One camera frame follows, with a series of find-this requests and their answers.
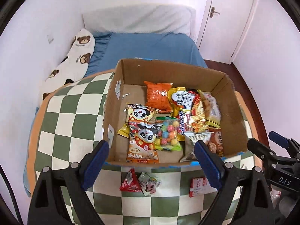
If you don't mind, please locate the brown cardboard box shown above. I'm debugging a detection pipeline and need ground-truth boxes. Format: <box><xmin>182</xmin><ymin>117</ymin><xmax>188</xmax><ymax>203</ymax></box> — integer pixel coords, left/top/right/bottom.
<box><xmin>103</xmin><ymin>59</ymin><xmax>248</xmax><ymax>167</ymax></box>

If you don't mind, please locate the blue bed sheet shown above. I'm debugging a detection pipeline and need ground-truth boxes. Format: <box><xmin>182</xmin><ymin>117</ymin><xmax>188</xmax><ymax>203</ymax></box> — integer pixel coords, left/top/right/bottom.
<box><xmin>23</xmin><ymin>33</ymin><xmax>206</xmax><ymax>196</ymax></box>

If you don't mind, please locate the yellow instant noodle packet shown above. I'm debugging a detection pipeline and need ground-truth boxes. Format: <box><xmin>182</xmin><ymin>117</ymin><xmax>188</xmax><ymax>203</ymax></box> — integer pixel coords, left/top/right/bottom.
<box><xmin>167</xmin><ymin>87</ymin><xmax>208</xmax><ymax>141</ymax></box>

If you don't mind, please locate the colourful gumball candy bag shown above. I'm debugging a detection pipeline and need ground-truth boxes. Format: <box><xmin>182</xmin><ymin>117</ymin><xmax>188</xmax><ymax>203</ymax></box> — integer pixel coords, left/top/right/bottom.
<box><xmin>153</xmin><ymin>116</ymin><xmax>182</xmax><ymax>151</ymax></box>

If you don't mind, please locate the bear print long pillow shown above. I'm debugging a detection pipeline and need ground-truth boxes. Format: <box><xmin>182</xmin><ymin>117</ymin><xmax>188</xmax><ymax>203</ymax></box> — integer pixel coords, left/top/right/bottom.
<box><xmin>39</xmin><ymin>28</ymin><xmax>96</xmax><ymax>104</ymax></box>

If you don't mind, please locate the pale yellow cracker packet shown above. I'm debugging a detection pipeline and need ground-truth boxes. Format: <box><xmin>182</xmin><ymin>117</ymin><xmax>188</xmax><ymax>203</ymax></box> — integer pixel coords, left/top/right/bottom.
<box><xmin>198</xmin><ymin>90</ymin><xmax>221</xmax><ymax>128</ymax></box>

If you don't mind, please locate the red triangular snack packet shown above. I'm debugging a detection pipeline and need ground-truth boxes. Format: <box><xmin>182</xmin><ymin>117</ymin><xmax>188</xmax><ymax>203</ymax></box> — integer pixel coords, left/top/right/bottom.
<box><xmin>119</xmin><ymin>169</ymin><xmax>142</xmax><ymax>193</ymax></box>

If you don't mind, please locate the brown cookie packet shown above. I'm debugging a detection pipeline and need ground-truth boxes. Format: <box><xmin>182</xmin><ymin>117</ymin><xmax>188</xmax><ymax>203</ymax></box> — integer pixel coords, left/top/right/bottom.
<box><xmin>207</xmin><ymin>127</ymin><xmax>224</xmax><ymax>156</ymax></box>

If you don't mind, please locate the white door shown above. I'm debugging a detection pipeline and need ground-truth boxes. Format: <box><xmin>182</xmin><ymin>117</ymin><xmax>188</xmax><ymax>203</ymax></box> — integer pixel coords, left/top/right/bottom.
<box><xmin>197</xmin><ymin>0</ymin><xmax>256</xmax><ymax>64</ymax></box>

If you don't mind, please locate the white pillow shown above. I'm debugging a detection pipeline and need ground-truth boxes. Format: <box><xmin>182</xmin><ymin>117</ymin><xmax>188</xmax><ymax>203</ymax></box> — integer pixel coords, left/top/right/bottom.
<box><xmin>82</xmin><ymin>4</ymin><xmax>196</xmax><ymax>41</ymax></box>

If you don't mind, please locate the small grey printed packet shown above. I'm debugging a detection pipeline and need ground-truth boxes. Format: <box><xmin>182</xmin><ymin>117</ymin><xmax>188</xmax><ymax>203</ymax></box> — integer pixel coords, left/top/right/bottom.
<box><xmin>138</xmin><ymin>172</ymin><xmax>161</xmax><ymax>197</ymax></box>

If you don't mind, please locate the orange panda snack bag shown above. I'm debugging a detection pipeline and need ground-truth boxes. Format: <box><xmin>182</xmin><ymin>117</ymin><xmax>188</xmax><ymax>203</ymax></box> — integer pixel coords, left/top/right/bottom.
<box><xmin>126</xmin><ymin>121</ymin><xmax>159</xmax><ymax>164</ymax></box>

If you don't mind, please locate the silver cookie snack bag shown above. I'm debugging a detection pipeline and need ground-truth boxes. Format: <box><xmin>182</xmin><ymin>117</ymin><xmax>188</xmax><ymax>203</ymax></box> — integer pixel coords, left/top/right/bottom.
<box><xmin>179</xmin><ymin>132</ymin><xmax>212</xmax><ymax>163</ymax></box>

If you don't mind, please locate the green white checkered blanket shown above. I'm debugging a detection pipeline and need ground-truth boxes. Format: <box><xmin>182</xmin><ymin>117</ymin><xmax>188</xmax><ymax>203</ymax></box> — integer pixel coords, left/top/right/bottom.
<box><xmin>24</xmin><ymin>59</ymin><xmax>259</xmax><ymax>224</ymax></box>

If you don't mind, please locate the yellow panda biscuit bag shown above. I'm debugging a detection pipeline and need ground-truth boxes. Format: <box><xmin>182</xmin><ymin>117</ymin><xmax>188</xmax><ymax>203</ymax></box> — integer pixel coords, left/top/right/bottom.
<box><xmin>117</xmin><ymin>103</ymin><xmax>159</xmax><ymax>138</ymax></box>

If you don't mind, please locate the red white flat packet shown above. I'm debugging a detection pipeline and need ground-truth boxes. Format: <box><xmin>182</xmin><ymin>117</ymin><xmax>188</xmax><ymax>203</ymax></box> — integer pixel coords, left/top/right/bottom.
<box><xmin>189</xmin><ymin>177</ymin><xmax>217</xmax><ymax>198</ymax></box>

